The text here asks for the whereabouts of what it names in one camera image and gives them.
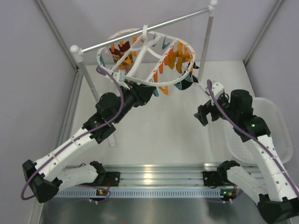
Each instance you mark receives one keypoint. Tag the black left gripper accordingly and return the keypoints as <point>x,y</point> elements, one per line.
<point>142,94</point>

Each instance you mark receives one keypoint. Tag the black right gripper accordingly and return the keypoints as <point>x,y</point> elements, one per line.
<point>203,110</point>

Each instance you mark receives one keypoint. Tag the teal front clothes peg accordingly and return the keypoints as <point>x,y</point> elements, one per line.
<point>156,93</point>

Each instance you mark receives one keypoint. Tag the teal clothes peg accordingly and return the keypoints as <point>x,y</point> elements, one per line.
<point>101,60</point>
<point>156,93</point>
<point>178,86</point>
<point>165,44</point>

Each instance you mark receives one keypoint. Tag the white round sock hanger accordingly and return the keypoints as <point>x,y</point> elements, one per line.
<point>138,62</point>

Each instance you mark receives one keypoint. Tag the dark navy sock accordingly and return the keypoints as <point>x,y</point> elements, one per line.
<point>185,84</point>

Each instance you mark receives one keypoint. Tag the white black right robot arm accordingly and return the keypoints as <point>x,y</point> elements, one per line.
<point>278,198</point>

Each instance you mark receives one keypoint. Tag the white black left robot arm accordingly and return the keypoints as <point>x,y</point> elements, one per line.
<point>49,175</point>

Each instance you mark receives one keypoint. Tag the orange front clothes peg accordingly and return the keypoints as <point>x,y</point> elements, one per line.
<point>164,90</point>

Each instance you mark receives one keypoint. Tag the black white patterned sock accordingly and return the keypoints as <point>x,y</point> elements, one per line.
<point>191,78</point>

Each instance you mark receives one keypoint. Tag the teal right clothes peg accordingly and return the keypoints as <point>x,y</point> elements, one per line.
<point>178,86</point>

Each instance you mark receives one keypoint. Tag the orange inner peg row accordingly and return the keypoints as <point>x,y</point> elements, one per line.
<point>163,61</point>

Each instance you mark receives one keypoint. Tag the maroon striped sock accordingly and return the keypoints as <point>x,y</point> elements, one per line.
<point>118,53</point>

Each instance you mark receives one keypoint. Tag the teal left clothes peg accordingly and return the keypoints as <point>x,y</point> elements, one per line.
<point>101,60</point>

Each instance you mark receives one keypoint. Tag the teal back clothes peg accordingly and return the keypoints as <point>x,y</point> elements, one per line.
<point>165,44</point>

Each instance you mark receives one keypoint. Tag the mustard yellow sock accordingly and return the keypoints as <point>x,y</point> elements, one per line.
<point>182,55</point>

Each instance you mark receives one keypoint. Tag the white plastic basket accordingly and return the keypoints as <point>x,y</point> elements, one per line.
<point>275,121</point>

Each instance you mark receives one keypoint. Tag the white metal drying rack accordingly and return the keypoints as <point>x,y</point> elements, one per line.
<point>138,62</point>

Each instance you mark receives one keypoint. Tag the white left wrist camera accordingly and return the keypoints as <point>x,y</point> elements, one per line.
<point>119,76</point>

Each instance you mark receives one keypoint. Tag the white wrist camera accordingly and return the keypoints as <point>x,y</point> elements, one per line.
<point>216,87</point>
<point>119,76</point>

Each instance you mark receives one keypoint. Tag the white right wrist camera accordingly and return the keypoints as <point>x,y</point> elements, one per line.
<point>216,87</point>

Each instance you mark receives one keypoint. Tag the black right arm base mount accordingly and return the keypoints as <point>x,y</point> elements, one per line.
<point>214,179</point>

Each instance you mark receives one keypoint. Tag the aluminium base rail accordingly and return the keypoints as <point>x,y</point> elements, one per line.
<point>164,176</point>

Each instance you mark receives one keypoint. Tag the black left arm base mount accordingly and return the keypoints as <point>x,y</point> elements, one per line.
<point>109,178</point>

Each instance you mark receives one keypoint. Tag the slotted grey cable duct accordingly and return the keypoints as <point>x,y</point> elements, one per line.
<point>147,193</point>

